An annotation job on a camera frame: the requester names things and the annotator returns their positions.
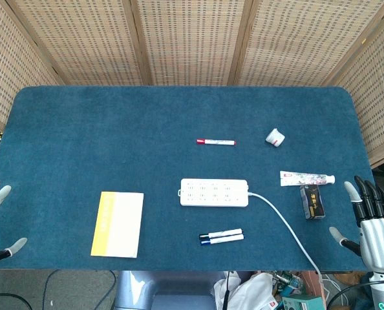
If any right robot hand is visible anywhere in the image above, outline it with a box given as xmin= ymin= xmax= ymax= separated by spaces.
xmin=328 ymin=175 xmax=384 ymax=281

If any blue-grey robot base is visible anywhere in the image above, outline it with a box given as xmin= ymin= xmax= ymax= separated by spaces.
xmin=114 ymin=270 xmax=231 ymax=310

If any white power strip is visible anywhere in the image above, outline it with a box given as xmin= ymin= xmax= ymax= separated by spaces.
xmin=178 ymin=178 xmax=250 ymax=208

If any small black box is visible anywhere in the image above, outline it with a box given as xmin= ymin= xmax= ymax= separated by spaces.
xmin=299 ymin=184 xmax=326 ymax=221

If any white toothpaste tube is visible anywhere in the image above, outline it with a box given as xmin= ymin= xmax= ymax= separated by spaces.
xmin=279 ymin=170 xmax=336 ymax=187

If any teal cardboard box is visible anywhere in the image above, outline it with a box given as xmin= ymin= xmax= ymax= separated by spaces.
xmin=281 ymin=294 xmax=325 ymax=310

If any yellow and white booklet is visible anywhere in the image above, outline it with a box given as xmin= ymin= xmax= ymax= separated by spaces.
xmin=90 ymin=191 xmax=145 ymax=259

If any white plastic bag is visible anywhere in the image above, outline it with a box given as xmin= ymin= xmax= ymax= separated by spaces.
xmin=213 ymin=273 xmax=275 ymax=310

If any blue capped whiteboard marker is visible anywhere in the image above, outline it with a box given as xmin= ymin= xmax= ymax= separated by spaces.
xmin=200 ymin=234 xmax=245 ymax=247

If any black capped whiteboard marker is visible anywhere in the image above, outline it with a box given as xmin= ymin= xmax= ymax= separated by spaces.
xmin=198 ymin=228 xmax=244 ymax=240

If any red capped whiteboard marker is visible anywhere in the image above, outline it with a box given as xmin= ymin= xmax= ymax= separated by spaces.
xmin=196 ymin=138 xmax=237 ymax=147

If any blue table mat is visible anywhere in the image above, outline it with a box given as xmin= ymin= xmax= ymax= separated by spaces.
xmin=0 ymin=85 xmax=378 ymax=271

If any woven bamboo folding screen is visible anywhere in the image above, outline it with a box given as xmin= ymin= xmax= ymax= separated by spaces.
xmin=0 ymin=0 xmax=384 ymax=169

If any white power cable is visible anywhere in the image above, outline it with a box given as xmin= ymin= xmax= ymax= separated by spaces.
xmin=247 ymin=191 xmax=325 ymax=304

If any black floor cable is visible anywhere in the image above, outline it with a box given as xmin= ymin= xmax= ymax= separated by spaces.
xmin=0 ymin=269 xmax=118 ymax=310

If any black hanging cable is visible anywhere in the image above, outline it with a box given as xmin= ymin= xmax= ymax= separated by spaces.
xmin=222 ymin=270 xmax=231 ymax=310

